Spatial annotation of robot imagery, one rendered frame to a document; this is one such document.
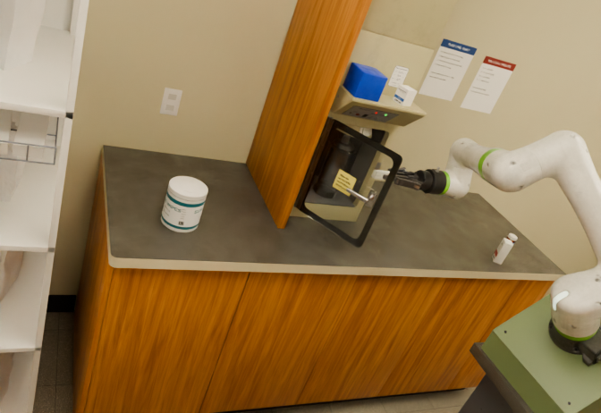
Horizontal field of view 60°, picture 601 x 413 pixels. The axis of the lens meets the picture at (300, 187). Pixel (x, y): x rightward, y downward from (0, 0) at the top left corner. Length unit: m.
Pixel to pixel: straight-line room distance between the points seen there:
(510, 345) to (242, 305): 0.91
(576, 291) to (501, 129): 1.53
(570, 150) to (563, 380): 0.68
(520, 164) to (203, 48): 1.24
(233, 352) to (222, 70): 1.12
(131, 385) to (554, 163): 1.63
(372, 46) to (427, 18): 0.21
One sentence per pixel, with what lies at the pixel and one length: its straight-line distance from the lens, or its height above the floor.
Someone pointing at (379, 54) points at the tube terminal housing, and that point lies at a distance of 1.88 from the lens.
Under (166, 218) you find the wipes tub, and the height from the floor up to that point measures 0.97.
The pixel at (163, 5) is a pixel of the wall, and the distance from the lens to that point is 2.06.
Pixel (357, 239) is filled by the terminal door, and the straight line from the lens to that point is 1.94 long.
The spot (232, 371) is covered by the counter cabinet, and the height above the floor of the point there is 0.36.
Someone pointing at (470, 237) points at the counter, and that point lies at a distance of 2.59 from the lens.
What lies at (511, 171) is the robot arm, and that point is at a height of 1.54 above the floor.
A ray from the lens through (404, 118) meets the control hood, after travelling 1.95.
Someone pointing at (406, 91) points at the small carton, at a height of 1.56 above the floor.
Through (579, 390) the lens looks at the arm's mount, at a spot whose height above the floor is 1.08.
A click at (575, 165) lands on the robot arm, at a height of 1.62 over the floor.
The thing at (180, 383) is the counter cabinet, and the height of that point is 0.30.
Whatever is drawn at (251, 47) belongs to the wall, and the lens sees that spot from 2.17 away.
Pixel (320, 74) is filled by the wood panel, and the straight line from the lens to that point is 1.82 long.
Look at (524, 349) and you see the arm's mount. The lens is 1.84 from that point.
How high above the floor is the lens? 1.98
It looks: 27 degrees down
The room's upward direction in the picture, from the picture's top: 21 degrees clockwise
